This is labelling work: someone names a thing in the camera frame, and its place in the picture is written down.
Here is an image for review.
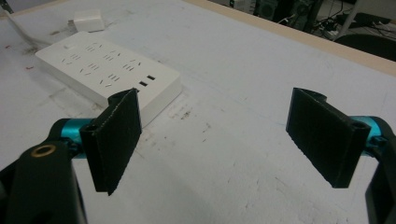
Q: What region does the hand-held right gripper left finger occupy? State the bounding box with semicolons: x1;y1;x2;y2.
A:
49;88;143;197

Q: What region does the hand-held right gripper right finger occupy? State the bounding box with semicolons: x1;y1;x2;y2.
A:
285;87;389;189

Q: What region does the white power strip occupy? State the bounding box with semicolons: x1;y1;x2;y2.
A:
35;30;183;129

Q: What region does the white plug adapter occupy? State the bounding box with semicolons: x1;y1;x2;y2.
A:
67;9;106;33

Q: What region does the black chair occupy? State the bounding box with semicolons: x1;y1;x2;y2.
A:
335;33;396;63

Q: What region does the white metal stand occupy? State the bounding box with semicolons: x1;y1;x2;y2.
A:
331;0;368;42

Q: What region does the black speaker box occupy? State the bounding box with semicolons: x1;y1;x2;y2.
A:
254;0;278;21

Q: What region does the tangle of floor cables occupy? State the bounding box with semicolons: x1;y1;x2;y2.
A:
276;12;396;40

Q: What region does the white power strip cable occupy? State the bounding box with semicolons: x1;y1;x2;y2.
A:
2;8;52;47

